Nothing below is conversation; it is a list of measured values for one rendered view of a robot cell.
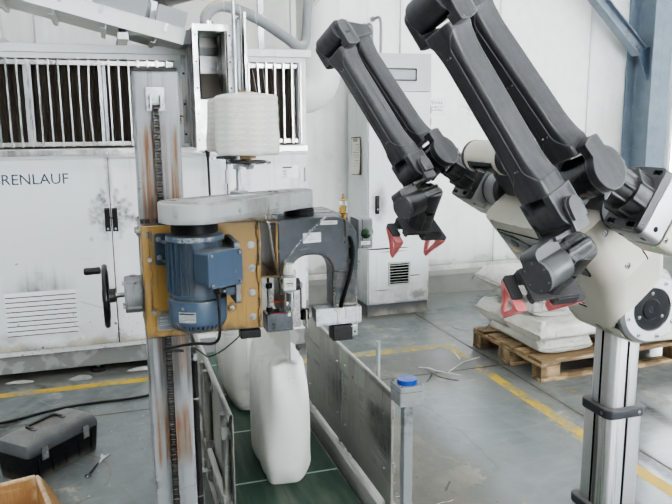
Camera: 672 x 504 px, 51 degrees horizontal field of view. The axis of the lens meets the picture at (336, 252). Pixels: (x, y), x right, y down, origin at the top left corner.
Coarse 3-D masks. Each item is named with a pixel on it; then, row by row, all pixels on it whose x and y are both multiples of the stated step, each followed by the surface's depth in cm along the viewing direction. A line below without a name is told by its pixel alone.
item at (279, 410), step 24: (264, 288) 262; (264, 336) 259; (288, 336) 228; (264, 360) 240; (288, 360) 232; (264, 384) 238; (288, 384) 235; (264, 408) 239; (288, 408) 236; (264, 432) 240; (288, 432) 237; (264, 456) 241; (288, 456) 239; (288, 480) 243
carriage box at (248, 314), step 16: (224, 224) 196; (240, 224) 198; (256, 224) 199; (144, 240) 190; (224, 240) 197; (240, 240) 198; (256, 240) 200; (144, 256) 190; (256, 256) 201; (144, 272) 191; (160, 272) 193; (256, 272) 201; (144, 288) 192; (160, 288) 194; (256, 288) 202; (144, 304) 197; (160, 304) 195; (240, 304) 202; (256, 304) 203; (144, 320) 206; (240, 320) 202; (256, 320) 204; (160, 336) 196
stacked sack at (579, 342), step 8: (496, 328) 495; (504, 328) 484; (512, 336) 476; (520, 336) 466; (576, 336) 456; (584, 336) 458; (528, 344) 457; (536, 344) 449; (544, 344) 448; (552, 344) 449; (560, 344) 450; (568, 344) 452; (576, 344) 454; (584, 344) 456; (592, 344) 458; (544, 352) 447; (552, 352) 450
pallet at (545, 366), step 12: (480, 336) 505; (492, 336) 489; (504, 336) 488; (504, 348) 475; (516, 348) 463; (528, 348) 462; (588, 348) 461; (648, 348) 465; (504, 360) 477; (516, 360) 472; (528, 360) 450; (540, 360) 439; (552, 360) 440; (564, 360) 443; (648, 360) 473; (660, 360) 473; (540, 372) 439; (552, 372) 442; (564, 372) 452; (576, 372) 451; (588, 372) 453
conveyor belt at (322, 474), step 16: (208, 352) 385; (240, 416) 300; (240, 432) 284; (240, 448) 270; (320, 448) 270; (240, 464) 258; (256, 464) 258; (320, 464) 257; (240, 480) 246; (256, 480) 246; (304, 480) 246; (320, 480) 246; (336, 480) 246; (240, 496) 236; (256, 496) 235; (272, 496) 235; (288, 496) 235; (304, 496) 235; (320, 496) 235; (336, 496) 235; (352, 496) 235
